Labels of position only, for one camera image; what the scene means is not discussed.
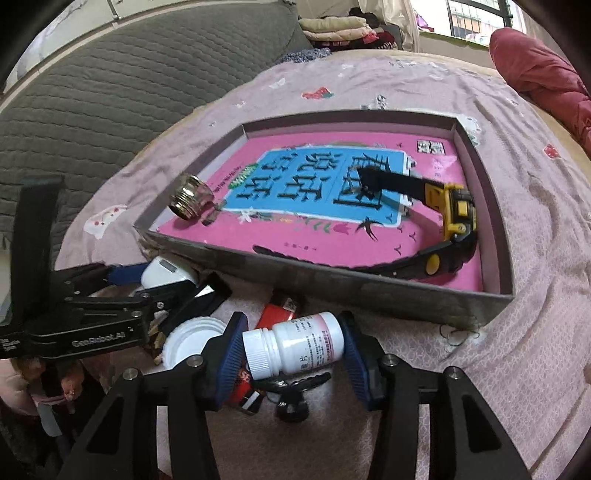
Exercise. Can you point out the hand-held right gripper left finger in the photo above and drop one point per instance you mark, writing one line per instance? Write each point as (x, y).
(233, 355)

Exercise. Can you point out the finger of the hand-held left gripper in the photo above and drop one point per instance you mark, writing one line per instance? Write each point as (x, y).
(124, 274)
(171, 295)

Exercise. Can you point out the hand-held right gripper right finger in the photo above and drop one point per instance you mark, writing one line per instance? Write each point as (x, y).
(353, 364)

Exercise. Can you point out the white earbuds case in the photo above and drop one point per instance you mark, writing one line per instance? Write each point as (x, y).
(166, 272)

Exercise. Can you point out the black lipstick tube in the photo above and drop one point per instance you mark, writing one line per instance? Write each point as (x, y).
(210, 302)

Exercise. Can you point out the white plastic lid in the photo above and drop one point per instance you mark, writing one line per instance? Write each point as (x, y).
(189, 339)

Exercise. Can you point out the white pill bottle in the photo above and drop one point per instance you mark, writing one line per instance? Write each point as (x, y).
(300, 344)

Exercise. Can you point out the red and black marker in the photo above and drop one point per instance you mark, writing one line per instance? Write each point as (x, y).
(277, 316)

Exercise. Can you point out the small black clip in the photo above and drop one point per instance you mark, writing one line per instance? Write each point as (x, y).
(291, 406)

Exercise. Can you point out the grey cardboard box tray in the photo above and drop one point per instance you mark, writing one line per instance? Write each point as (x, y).
(323, 281)

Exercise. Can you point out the pink clothing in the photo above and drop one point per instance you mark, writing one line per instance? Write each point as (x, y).
(23, 383)

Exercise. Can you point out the threaded metal cap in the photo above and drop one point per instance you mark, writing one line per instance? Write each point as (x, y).
(189, 196)

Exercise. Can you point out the pink and blue book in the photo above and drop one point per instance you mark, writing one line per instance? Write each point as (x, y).
(295, 184)

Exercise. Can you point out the pink printed bedsheet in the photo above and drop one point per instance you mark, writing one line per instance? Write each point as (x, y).
(531, 323)

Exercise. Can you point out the grey quilted sofa cover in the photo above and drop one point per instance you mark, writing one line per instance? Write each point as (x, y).
(115, 92)

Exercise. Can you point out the yellow and black watch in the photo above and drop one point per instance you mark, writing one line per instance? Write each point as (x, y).
(455, 212)

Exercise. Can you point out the dark blue knitted cloth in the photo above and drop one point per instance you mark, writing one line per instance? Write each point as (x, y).
(304, 56)

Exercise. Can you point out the pile of folded clothes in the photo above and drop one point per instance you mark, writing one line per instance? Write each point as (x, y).
(332, 27)

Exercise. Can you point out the red quilted blanket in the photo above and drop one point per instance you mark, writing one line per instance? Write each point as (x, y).
(540, 74)

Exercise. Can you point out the white curtain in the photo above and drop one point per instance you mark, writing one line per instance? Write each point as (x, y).
(408, 23)

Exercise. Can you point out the window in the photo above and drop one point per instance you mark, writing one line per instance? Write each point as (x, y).
(471, 18)

